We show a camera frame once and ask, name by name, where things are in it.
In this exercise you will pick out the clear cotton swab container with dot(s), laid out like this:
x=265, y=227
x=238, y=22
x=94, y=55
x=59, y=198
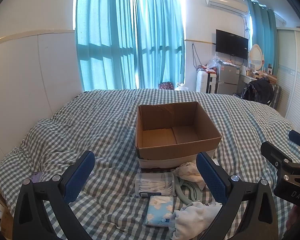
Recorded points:
x=152, y=183

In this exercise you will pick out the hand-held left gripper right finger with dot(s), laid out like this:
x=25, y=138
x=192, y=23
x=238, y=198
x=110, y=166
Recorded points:
x=212, y=177

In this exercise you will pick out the white suitcase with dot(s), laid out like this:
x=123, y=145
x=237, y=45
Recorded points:
x=201, y=81

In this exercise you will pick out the checked grey white blanket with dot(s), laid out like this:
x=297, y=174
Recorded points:
x=90, y=120

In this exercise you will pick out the narrow turquoise curtain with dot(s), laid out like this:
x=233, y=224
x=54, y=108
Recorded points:
x=257, y=30

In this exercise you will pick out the small purple packet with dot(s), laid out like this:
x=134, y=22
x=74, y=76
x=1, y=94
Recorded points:
x=35, y=177

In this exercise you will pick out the white knit cloth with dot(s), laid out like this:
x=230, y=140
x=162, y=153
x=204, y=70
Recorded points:
x=192, y=217

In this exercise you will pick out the brown cardboard box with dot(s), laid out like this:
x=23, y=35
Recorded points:
x=175, y=150

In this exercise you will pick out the white louvered wardrobe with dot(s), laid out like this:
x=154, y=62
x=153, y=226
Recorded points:
x=295, y=92

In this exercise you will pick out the wide turquoise curtain panel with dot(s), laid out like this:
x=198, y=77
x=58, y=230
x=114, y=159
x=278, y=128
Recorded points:
x=102, y=42

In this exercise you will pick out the blue floral tissue packet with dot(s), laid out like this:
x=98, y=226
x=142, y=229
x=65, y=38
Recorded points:
x=160, y=210

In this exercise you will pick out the orange trimmed suitcase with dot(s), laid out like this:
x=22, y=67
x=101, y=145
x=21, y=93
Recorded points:
x=212, y=82

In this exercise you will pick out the cream lace cloth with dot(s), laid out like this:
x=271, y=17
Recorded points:
x=190, y=172

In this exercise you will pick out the white dressing table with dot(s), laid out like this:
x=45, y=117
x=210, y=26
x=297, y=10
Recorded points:
x=246, y=78

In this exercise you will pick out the black wall television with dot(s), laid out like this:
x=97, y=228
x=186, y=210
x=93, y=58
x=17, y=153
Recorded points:
x=231, y=43

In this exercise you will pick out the dark floral bag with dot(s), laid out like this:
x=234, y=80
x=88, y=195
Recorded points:
x=165, y=85

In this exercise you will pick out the white plastic jug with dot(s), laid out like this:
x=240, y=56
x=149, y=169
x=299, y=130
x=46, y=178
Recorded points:
x=181, y=87

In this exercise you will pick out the clear plastic bag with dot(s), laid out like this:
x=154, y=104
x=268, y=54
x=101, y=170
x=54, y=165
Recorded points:
x=212, y=62

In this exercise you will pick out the pale green plastic hanger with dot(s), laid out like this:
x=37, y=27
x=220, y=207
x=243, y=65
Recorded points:
x=179, y=190

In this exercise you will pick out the silver small fridge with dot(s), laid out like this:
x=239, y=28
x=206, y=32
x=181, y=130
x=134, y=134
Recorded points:
x=227, y=77

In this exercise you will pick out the white oval mirror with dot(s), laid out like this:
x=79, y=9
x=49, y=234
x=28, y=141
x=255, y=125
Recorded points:
x=256, y=57

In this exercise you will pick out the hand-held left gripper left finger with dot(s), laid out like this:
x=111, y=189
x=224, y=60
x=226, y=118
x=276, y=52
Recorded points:
x=80, y=177

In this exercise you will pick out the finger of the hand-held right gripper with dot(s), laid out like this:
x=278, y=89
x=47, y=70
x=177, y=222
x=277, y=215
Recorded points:
x=299, y=138
x=275, y=152

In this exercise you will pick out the dark jacket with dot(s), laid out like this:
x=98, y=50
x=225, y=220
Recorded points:
x=260, y=90

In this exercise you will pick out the white air conditioner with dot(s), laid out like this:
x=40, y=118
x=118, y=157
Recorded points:
x=225, y=2

